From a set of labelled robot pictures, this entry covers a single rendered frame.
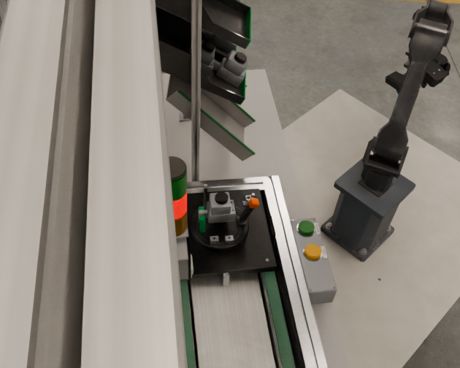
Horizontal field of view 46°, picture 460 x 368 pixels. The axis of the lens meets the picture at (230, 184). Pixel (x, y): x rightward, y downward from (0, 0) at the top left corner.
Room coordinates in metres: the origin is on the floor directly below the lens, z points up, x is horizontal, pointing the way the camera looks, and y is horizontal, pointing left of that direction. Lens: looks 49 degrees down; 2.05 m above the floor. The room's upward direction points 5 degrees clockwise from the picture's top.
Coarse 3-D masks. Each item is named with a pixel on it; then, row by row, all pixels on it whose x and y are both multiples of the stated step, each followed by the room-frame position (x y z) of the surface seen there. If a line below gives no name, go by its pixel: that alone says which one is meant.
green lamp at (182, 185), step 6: (186, 174) 0.57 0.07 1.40; (174, 180) 0.55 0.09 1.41; (180, 180) 0.55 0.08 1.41; (186, 180) 0.57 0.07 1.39; (174, 186) 0.54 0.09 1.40; (180, 186) 0.55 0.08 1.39; (186, 186) 0.57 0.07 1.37; (174, 192) 0.54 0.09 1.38; (180, 192) 0.55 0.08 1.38; (174, 198) 0.54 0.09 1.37; (180, 198) 0.55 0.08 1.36
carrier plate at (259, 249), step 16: (208, 192) 0.89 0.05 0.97; (240, 192) 0.90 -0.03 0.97; (256, 192) 0.90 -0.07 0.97; (192, 208) 0.83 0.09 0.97; (240, 208) 0.85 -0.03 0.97; (256, 208) 0.85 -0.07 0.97; (256, 224) 0.80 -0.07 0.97; (192, 240) 0.74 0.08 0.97; (256, 240) 0.75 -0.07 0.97; (192, 256) 0.69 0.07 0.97; (208, 256) 0.70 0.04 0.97; (224, 256) 0.70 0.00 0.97; (240, 256) 0.70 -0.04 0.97; (256, 256) 0.71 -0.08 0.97; (272, 256) 0.71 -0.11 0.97; (208, 272) 0.65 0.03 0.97; (224, 272) 0.66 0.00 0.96; (240, 272) 0.67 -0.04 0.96; (256, 272) 0.67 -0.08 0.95
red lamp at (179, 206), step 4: (184, 196) 0.56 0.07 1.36; (180, 200) 0.55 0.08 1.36; (184, 200) 0.56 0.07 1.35; (176, 204) 0.54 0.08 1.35; (180, 204) 0.55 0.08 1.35; (184, 204) 0.56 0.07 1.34; (176, 208) 0.54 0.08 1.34; (180, 208) 0.55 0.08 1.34; (184, 208) 0.56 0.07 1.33; (176, 212) 0.54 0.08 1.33; (180, 212) 0.55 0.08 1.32; (184, 212) 0.56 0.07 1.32; (176, 216) 0.54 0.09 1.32; (180, 216) 0.55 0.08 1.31
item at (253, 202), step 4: (252, 200) 0.79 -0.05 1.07; (256, 200) 0.80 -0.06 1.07; (244, 204) 0.78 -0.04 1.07; (248, 204) 0.79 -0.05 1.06; (252, 204) 0.78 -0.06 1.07; (256, 204) 0.78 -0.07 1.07; (248, 208) 0.79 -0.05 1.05; (252, 208) 0.78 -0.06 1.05; (244, 212) 0.79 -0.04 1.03; (248, 212) 0.78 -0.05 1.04; (240, 216) 0.79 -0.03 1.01; (244, 216) 0.78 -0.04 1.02; (240, 220) 0.78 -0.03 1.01; (244, 220) 0.78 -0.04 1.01
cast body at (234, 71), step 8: (232, 56) 1.06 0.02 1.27; (240, 56) 1.06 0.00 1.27; (216, 64) 1.07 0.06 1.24; (224, 64) 1.05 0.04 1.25; (232, 64) 1.05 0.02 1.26; (240, 64) 1.05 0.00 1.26; (216, 72) 1.05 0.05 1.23; (224, 72) 1.05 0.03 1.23; (232, 72) 1.04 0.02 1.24; (240, 72) 1.04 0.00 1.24; (232, 80) 1.04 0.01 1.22; (240, 80) 1.04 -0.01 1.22
